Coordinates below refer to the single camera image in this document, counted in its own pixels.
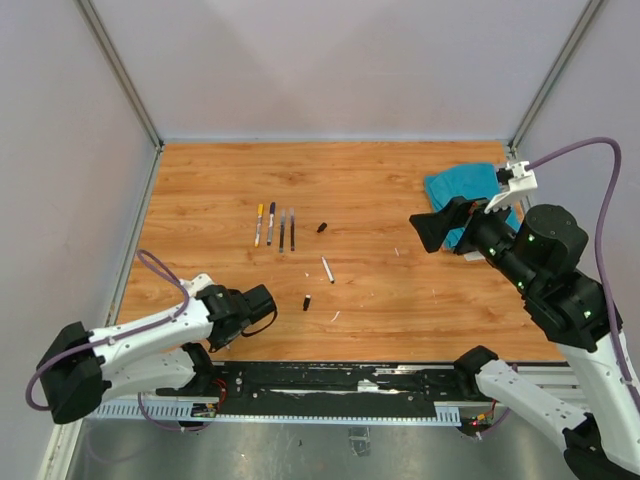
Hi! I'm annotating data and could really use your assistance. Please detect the yellow capped white marker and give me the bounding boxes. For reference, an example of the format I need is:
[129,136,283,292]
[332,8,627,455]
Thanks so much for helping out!
[254,203,264,248]

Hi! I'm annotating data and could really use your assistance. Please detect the dark blue-green gel pen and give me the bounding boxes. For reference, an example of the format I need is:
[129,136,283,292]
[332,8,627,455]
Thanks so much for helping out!
[278,209,287,254]

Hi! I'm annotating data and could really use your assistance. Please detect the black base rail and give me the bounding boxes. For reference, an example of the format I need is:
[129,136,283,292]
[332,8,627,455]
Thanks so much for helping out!
[155,360,481,419]

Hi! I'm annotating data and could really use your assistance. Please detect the teal cloth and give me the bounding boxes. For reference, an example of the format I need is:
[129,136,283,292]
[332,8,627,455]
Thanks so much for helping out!
[426,164,518,267]

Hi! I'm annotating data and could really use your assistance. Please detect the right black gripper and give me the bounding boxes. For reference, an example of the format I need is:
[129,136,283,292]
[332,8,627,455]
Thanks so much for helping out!
[410,188,538,293]

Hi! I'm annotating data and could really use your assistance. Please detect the purple gel pen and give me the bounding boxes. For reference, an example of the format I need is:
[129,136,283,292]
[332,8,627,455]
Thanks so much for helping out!
[289,207,296,252]

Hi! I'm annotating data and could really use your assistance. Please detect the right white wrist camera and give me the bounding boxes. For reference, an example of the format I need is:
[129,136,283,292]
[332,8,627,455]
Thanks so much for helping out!
[484,161,538,214]

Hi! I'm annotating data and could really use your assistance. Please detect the white marker blue end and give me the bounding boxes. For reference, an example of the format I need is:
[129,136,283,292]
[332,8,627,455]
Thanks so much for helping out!
[266,202,276,246]

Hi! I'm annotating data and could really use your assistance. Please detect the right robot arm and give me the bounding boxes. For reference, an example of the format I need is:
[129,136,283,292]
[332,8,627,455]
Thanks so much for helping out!
[409,197,639,479]

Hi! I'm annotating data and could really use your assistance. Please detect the white marker black tip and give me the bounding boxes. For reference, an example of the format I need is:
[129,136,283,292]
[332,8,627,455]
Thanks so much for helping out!
[321,256,335,284]

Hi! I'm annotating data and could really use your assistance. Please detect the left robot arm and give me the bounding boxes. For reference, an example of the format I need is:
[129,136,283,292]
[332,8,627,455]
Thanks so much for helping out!
[36,274,277,425]

